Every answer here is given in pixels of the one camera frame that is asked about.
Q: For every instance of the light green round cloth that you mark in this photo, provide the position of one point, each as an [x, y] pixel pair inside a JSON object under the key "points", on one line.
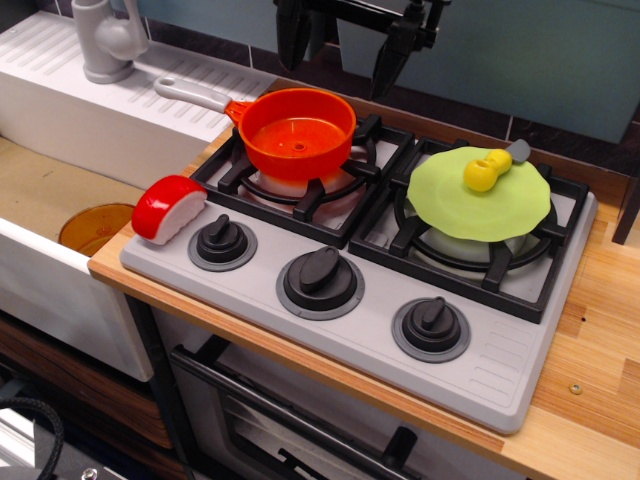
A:
{"points": [[518, 202]]}

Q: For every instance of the black stove knob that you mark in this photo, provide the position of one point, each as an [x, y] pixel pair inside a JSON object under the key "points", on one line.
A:
{"points": [[222, 245], [321, 285], [431, 330]]}

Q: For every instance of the black burner grate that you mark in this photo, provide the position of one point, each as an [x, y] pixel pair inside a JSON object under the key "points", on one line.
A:
{"points": [[322, 209], [528, 277]]}

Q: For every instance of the grey toy stove top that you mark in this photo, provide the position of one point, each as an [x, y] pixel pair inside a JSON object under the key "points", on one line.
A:
{"points": [[491, 383]]}

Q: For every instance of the right black stove knob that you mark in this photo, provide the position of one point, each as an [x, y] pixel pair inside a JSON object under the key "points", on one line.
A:
{"points": [[431, 330]]}

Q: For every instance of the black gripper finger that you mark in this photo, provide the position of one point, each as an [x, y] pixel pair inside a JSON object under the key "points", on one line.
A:
{"points": [[294, 27], [392, 57]]}

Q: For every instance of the amber plastic bowl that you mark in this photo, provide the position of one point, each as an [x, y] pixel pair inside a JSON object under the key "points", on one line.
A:
{"points": [[89, 230]]}

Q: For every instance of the white toy sink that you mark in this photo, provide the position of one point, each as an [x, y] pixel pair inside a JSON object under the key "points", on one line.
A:
{"points": [[68, 144]]}

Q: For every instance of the grey toy faucet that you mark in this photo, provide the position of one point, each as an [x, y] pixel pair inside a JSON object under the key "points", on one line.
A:
{"points": [[109, 45]]}

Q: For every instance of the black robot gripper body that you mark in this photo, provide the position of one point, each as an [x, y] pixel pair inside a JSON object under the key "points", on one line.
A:
{"points": [[424, 14]]}

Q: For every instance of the toy oven door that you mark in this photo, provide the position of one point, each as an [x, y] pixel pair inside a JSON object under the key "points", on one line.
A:
{"points": [[269, 422]]}

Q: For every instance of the right black burner grate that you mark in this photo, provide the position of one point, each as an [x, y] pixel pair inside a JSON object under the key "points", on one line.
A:
{"points": [[528, 277]]}

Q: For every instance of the middle black stove knob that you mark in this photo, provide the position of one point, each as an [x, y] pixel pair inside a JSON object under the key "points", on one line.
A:
{"points": [[321, 285]]}

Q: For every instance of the left black stove knob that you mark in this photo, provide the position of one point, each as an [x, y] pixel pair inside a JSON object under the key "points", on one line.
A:
{"points": [[222, 245]]}

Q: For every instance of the left black burner grate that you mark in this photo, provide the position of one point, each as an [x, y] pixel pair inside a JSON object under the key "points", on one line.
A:
{"points": [[322, 209]]}

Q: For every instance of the orange toy saucepan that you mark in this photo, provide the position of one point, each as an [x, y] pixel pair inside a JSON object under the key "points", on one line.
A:
{"points": [[293, 135]]}

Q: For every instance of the teal cabinet box left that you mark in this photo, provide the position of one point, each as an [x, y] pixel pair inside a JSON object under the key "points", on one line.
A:
{"points": [[210, 26]]}

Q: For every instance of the yellow handled toy spatula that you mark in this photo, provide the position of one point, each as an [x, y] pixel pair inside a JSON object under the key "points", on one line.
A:
{"points": [[482, 175]]}

